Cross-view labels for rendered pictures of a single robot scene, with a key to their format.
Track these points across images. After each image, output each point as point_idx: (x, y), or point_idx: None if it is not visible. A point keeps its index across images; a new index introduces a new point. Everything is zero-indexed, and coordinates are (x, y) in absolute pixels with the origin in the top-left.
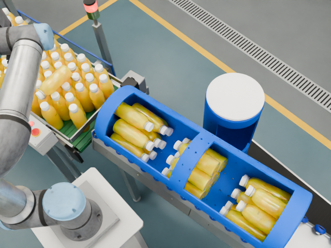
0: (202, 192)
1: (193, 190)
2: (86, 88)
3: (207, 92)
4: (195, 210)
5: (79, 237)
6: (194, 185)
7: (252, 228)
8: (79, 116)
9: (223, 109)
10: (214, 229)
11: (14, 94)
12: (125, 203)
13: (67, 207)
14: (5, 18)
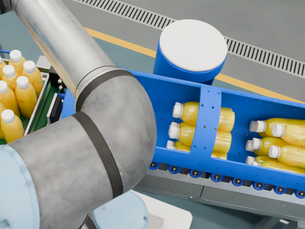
0: (225, 154)
1: (215, 156)
2: (9, 87)
3: (162, 49)
4: (211, 185)
5: None
6: (216, 150)
7: (295, 170)
8: (18, 125)
9: (190, 62)
10: (237, 197)
11: (91, 46)
12: (157, 201)
13: (136, 218)
14: None
